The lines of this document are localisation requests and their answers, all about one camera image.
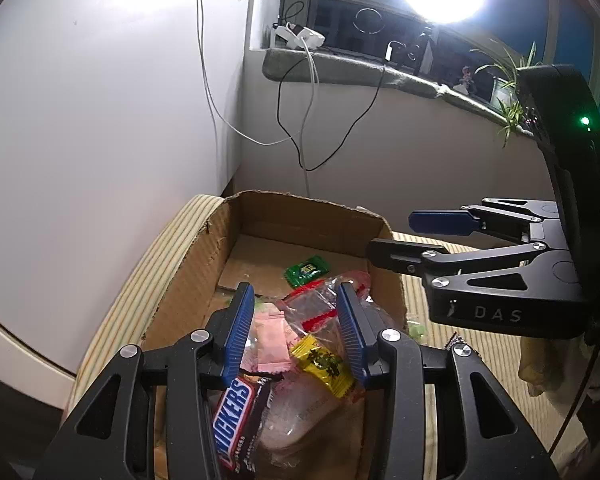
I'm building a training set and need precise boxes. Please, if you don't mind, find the large pink snack bag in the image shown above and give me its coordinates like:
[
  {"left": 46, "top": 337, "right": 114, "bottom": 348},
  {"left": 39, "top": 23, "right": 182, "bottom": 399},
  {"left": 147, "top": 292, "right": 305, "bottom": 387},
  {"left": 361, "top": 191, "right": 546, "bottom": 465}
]
[{"left": 240, "top": 310, "right": 369, "bottom": 467}]

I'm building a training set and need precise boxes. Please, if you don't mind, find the person's right forearm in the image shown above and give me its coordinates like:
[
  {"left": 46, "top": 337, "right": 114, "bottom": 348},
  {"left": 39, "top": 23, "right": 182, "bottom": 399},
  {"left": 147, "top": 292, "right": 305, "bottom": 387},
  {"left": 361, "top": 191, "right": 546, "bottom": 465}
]
[{"left": 517, "top": 334, "right": 572, "bottom": 397}]

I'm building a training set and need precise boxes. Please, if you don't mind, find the white power strip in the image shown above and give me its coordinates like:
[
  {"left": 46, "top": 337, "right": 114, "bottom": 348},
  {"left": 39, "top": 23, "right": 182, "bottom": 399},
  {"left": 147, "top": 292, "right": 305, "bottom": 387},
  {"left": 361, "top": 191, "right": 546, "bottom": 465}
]
[{"left": 271, "top": 23, "right": 326, "bottom": 51}]

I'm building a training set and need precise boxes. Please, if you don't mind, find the brown chocolate bar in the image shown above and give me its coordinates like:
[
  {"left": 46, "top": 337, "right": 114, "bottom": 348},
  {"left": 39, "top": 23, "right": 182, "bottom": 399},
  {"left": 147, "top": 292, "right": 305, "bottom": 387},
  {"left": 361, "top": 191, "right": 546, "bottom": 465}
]
[{"left": 214, "top": 377, "right": 277, "bottom": 477}]

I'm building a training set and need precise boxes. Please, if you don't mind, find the striped mattress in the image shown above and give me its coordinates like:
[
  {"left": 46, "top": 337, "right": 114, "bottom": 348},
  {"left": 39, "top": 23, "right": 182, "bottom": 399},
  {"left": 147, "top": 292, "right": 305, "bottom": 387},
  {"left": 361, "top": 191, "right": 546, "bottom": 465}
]
[{"left": 67, "top": 192, "right": 600, "bottom": 480}]

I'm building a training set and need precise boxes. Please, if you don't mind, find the small pink packet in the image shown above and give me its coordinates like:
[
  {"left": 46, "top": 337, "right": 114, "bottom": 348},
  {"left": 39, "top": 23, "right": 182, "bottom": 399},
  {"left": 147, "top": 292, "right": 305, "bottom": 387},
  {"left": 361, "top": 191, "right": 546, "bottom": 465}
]
[{"left": 255, "top": 310, "right": 287, "bottom": 377}]

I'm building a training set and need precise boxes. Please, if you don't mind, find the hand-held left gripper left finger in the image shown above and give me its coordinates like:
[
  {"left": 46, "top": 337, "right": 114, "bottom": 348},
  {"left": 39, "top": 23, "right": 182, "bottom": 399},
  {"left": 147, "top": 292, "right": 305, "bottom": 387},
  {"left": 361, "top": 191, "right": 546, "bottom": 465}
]
[{"left": 32, "top": 282, "right": 257, "bottom": 480}]

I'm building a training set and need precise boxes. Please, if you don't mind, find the black tripod stand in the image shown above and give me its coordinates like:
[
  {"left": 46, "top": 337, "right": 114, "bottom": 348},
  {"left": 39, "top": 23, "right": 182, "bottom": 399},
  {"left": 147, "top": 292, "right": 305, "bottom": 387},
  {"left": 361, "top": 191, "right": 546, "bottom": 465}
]
[{"left": 402, "top": 24, "right": 437, "bottom": 77}]

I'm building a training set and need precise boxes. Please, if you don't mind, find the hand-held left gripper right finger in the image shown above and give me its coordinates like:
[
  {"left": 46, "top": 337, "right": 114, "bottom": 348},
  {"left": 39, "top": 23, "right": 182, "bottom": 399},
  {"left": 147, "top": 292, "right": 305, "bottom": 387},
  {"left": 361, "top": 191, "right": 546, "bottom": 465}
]
[{"left": 336, "top": 281, "right": 562, "bottom": 480}]

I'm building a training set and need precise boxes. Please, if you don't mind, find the clear packet with red ends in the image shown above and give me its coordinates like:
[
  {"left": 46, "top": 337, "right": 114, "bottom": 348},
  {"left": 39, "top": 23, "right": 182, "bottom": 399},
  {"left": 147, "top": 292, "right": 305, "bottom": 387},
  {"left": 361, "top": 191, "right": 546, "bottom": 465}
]
[
  {"left": 330, "top": 270, "right": 374, "bottom": 307},
  {"left": 277, "top": 280, "right": 342, "bottom": 337}
]

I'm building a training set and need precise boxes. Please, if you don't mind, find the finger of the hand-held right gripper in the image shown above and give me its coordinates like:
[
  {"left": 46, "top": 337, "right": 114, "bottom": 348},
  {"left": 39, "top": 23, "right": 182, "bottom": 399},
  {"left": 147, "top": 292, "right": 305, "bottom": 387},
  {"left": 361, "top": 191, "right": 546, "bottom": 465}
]
[
  {"left": 367, "top": 238, "right": 579, "bottom": 292},
  {"left": 408, "top": 198, "right": 562, "bottom": 252}
]

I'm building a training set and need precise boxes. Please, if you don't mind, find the dark snack packet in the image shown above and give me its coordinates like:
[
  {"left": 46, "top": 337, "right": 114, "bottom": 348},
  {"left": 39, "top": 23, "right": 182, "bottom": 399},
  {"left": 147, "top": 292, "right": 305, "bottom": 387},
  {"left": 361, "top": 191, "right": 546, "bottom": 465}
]
[{"left": 445, "top": 332, "right": 469, "bottom": 356}]

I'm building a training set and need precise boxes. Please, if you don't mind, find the window frame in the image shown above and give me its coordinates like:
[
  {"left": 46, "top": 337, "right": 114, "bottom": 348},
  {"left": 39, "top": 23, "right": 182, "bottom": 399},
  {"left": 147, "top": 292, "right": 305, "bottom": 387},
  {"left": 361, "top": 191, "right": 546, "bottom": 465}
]
[{"left": 280, "top": 0, "right": 600, "bottom": 128}]

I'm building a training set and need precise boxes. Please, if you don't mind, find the long white cable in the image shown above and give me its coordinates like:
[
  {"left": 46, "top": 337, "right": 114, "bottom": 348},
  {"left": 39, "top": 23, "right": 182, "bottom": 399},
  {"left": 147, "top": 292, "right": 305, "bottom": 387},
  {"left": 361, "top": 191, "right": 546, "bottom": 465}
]
[{"left": 194, "top": 0, "right": 302, "bottom": 147}]

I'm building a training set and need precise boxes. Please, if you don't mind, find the brown cardboard box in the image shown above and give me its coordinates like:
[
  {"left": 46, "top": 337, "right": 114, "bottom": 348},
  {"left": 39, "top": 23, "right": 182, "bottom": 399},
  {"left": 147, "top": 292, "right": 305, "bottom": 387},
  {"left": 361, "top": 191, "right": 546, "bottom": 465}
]
[{"left": 139, "top": 190, "right": 409, "bottom": 480}]

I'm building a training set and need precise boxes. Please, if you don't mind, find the yellow candy packet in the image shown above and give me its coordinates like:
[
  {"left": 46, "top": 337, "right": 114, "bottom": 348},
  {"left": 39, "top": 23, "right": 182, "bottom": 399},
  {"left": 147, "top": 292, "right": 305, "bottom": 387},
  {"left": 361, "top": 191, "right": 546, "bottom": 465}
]
[{"left": 288, "top": 335, "right": 356, "bottom": 399}]

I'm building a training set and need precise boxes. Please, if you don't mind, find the green potted plant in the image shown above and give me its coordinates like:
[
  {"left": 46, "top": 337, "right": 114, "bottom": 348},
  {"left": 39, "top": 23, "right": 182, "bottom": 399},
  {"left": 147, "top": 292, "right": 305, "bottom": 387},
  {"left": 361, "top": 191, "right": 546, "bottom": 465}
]
[{"left": 471, "top": 41, "right": 544, "bottom": 149}]

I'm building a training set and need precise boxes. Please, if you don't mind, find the white charger cable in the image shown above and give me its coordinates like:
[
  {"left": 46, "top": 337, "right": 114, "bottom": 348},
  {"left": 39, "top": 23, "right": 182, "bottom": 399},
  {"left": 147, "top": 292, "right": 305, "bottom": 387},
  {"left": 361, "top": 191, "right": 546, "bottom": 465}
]
[{"left": 299, "top": 40, "right": 322, "bottom": 202}]

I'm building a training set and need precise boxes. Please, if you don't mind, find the white cabinet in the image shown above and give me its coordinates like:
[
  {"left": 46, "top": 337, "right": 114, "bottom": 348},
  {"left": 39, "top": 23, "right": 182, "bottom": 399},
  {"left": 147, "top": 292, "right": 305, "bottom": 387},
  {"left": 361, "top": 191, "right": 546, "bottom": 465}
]
[{"left": 0, "top": 0, "right": 254, "bottom": 387}]

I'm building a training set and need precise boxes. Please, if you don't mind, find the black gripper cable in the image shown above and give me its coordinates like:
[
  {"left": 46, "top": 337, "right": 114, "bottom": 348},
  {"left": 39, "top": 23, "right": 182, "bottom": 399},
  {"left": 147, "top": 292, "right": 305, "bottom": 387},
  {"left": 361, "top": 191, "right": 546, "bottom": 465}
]
[{"left": 547, "top": 335, "right": 600, "bottom": 462}]

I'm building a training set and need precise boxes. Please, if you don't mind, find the pale green candy packet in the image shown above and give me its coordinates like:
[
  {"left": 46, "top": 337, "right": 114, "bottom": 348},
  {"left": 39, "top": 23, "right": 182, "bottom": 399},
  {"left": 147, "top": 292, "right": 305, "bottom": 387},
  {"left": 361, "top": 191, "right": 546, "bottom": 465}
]
[{"left": 406, "top": 321, "right": 431, "bottom": 345}]

